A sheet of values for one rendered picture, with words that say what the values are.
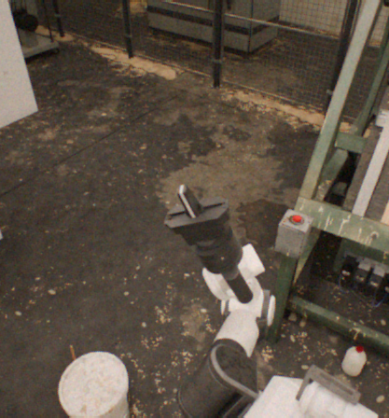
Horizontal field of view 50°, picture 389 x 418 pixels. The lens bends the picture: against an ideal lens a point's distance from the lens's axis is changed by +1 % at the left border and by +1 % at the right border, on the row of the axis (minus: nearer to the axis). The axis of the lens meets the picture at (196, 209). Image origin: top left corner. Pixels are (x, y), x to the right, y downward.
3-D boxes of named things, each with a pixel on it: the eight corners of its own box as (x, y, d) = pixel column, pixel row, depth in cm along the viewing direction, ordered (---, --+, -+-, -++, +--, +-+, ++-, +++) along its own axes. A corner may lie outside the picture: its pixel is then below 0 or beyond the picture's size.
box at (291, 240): (273, 252, 194) (278, 223, 182) (283, 236, 201) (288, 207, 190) (298, 261, 189) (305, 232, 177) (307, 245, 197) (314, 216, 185)
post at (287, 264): (265, 340, 243) (282, 250, 194) (269, 331, 247) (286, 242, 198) (274, 344, 241) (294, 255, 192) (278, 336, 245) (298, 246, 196)
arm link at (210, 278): (235, 246, 88) (245, 263, 100) (198, 266, 88) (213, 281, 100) (250, 272, 85) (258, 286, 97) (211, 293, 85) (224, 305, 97)
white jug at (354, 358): (339, 370, 229) (347, 351, 216) (343, 356, 235) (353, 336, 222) (357, 380, 225) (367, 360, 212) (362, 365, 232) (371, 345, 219)
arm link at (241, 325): (273, 329, 114) (256, 380, 94) (228, 320, 119) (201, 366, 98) (276, 290, 111) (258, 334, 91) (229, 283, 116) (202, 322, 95)
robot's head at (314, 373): (336, 445, 67) (356, 405, 66) (287, 411, 71) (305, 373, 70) (343, 427, 73) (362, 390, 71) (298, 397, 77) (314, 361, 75)
